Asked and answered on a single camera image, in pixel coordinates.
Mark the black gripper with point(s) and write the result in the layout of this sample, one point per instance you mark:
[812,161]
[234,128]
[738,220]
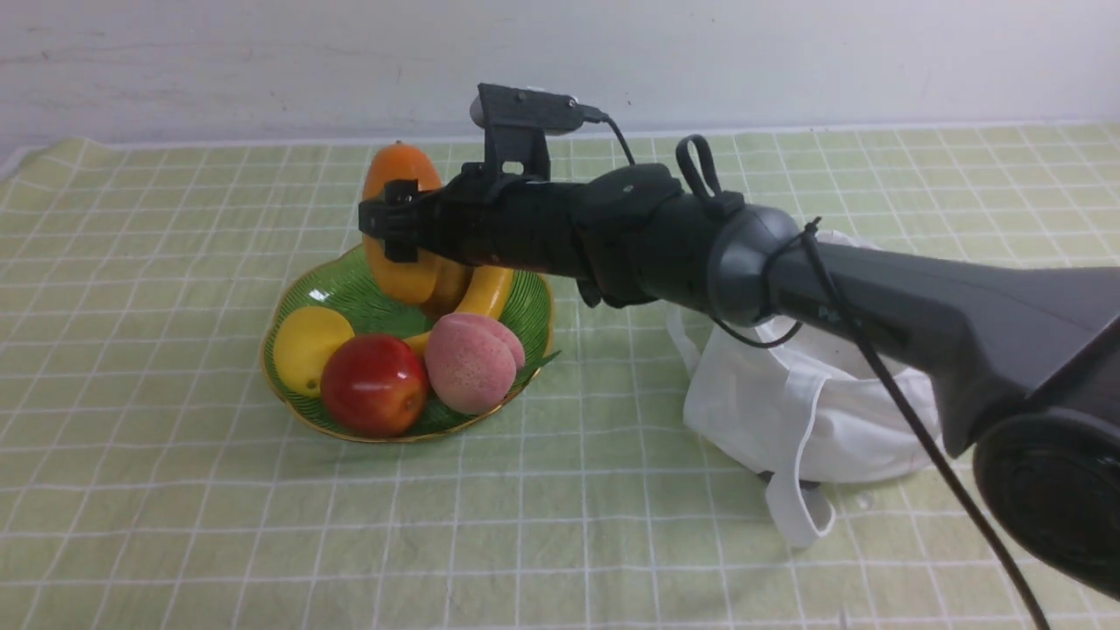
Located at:
[517,223]

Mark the orange mango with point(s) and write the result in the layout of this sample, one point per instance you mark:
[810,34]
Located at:
[393,162]

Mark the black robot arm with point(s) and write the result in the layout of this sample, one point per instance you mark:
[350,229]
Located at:
[1023,362]

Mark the green glass fruit bowl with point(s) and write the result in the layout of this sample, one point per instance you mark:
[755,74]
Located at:
[345,286]

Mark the white cloth bag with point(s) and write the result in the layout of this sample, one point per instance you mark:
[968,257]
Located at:
[799,413]

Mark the yellow banana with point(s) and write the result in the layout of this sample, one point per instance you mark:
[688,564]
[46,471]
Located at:
[451,287]

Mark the pink peach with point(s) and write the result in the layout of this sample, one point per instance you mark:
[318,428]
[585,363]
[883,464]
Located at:
[472,361]

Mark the red apple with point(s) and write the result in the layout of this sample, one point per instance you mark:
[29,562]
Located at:
[375,386]

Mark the yellow lemon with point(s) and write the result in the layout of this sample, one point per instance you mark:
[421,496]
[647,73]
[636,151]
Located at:
[303,345]

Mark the green checked tablecloth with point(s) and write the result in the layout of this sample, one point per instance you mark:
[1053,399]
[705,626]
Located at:
[151,480]

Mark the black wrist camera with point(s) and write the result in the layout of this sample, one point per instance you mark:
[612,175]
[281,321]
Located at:
[517,122]

